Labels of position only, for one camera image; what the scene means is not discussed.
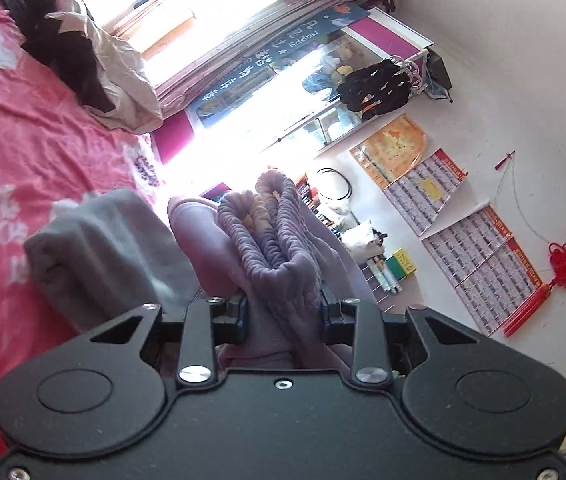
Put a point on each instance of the green yellow box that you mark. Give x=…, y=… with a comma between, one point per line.
x=403, y=262

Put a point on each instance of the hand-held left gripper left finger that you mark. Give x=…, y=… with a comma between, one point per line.
x=239, y=317

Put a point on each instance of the dark blue hanging banner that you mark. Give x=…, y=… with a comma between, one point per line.
x=283, y=47

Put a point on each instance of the large wall calendar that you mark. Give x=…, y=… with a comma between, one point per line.
x=483, y=270

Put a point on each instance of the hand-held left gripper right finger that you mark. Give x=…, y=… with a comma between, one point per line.
x=325, y=317

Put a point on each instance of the white plush cat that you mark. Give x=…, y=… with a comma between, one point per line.
x=360, y=237

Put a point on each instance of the black and beige clothes heap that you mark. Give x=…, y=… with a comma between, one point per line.
x=123, y=90

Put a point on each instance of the grey folded pants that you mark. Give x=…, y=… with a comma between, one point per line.
x=103, y=245

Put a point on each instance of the pink floral blanket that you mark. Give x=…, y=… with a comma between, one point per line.
x=38, y=150

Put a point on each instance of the pink curtain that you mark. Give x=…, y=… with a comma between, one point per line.
x=263, y=25

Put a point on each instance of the small wall calendar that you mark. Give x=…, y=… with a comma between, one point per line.
x=425, y=190

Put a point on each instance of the red knot ornament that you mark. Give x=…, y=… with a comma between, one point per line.
x=565, y=262

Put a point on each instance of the lavender fleece-lined pants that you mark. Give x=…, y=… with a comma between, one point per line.
x=273, y=240

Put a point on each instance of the black gloves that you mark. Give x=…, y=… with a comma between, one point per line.
x=373, y=87

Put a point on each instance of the row of books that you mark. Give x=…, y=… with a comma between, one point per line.
x=310, y=195

